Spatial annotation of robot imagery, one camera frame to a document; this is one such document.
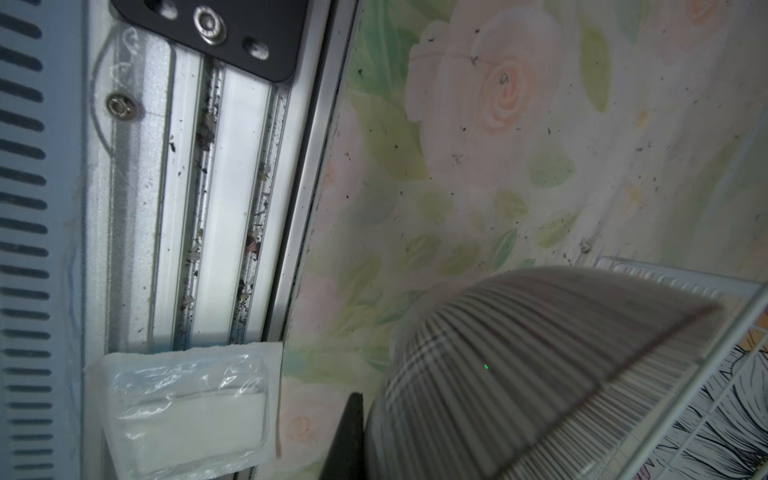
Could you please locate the striped ceramic bowl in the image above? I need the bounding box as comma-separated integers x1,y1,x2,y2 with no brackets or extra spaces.
365,267,725,479

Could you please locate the aluminium front rail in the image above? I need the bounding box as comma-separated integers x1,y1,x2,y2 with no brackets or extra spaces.
83,0,361,480

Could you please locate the clear plastic bag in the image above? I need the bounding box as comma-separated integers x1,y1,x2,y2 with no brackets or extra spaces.
85,342,283,479

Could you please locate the white wire dish rack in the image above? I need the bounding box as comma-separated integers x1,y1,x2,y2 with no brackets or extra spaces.
593,256,768,480

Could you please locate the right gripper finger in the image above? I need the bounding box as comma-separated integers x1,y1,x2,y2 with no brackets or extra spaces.
320,392,365,480

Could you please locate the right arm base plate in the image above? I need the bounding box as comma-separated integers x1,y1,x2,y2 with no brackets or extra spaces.
112,0,309,83

